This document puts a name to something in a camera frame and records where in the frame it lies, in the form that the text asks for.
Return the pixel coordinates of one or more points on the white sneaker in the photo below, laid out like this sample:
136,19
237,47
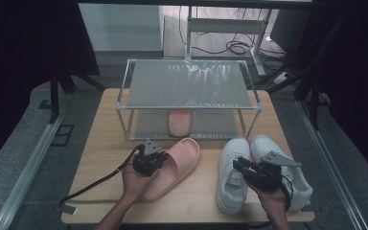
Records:
233,198
300,188

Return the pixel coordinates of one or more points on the white metal desk frame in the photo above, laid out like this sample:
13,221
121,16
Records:
226,25

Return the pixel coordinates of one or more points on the person's right hand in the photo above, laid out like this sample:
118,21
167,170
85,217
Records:
274,204

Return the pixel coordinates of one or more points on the grey tape piece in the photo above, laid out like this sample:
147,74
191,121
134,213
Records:
68,210
308,208

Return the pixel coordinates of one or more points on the person's left hand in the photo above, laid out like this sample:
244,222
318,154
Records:
134,185

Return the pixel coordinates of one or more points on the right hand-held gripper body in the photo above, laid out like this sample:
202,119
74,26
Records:
265,179

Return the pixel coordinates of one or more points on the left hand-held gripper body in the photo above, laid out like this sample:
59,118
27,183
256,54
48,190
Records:
145,164

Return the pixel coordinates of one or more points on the aluminium floor rail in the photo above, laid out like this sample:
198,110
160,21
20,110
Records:
332,166
25,179

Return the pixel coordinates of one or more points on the two-tier metal shoe rack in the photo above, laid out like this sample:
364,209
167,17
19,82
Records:
188,83

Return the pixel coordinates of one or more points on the pink slipper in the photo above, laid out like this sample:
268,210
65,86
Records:
179,163
180,124

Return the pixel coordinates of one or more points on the black metal stand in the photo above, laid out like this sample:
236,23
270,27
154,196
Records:
54,96
315,105

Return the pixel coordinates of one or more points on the dark curtain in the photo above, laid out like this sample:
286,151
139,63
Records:
357,80
12,64

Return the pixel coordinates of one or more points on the white cabinet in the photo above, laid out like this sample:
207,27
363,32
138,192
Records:
121,28

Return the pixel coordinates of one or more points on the dark box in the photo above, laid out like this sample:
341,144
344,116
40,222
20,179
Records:
290,32

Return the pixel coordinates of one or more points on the white power strip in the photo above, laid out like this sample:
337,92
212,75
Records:
281,77

